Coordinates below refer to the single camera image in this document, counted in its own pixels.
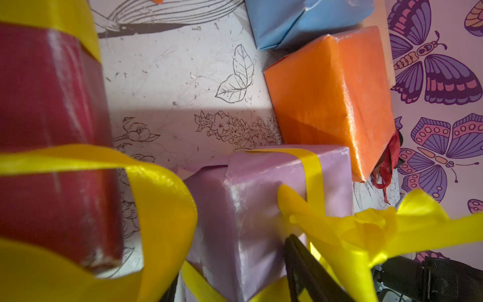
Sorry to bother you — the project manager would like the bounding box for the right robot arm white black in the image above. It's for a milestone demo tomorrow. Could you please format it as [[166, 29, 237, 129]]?
[[374, 256, 482, 301]]

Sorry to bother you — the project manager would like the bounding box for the yellow ribbon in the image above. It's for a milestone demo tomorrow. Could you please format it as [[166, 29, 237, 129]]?
[[184, 145, 482, 301], [1, 1, 196, 301]]

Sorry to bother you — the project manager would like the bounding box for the yellow ribbon on red box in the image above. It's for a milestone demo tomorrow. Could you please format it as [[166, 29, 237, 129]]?
[[1, 1, 196, 301]]

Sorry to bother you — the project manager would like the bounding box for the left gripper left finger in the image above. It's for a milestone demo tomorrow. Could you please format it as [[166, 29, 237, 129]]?
[[159, 275, 179, 302]]

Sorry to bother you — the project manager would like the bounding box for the purple gift box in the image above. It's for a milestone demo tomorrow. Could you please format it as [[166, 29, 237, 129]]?
[[176, 146, 306, 301]]

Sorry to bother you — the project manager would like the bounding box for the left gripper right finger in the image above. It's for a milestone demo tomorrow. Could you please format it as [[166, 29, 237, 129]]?
[[284, 234, 353, 302]]

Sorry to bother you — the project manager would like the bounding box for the orange gift box front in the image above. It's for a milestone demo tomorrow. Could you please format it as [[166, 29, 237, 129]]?
[[264, 26, 396, 182]]

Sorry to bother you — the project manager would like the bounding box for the light blue gift box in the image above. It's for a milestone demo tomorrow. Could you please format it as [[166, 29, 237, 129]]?
[[245, 0, 375, 50]]

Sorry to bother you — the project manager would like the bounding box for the peach gift box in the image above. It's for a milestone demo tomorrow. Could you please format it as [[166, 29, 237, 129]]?
[[360, 0, 396, 88]]

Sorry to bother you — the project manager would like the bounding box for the dark red gift box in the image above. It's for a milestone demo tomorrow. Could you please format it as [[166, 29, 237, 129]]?
[[1, 23, 123, 273]]

